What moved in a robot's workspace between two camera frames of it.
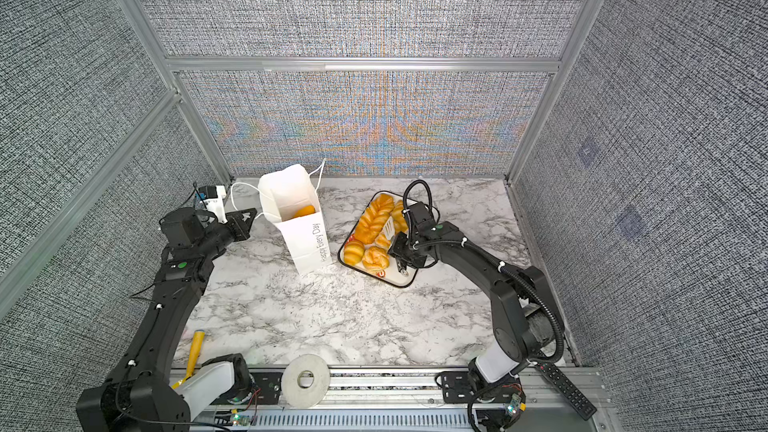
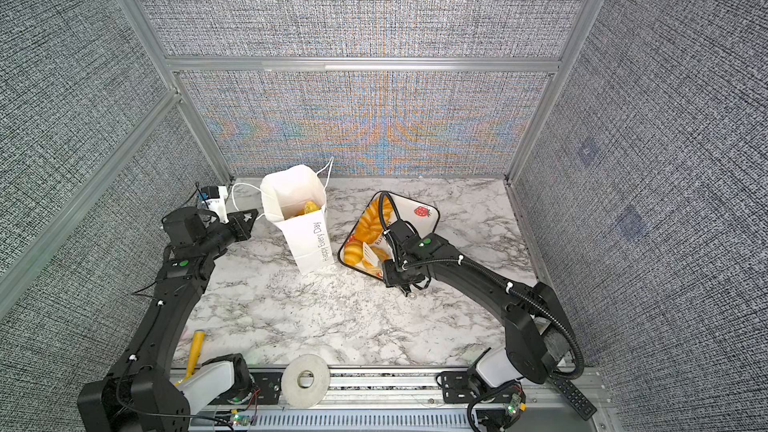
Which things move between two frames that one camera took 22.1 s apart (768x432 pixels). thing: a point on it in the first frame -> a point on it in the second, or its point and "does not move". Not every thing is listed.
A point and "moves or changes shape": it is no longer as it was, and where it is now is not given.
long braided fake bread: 373,219 does not move
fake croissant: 400,223 moves or changes shape
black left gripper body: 224,236 does not move
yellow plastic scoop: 194,356 does not move
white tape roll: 297,395 does not move
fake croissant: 353,252 does not move
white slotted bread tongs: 389,230 moves or changes shape
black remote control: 572,393 does not move
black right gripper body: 407,250 -> 394,276
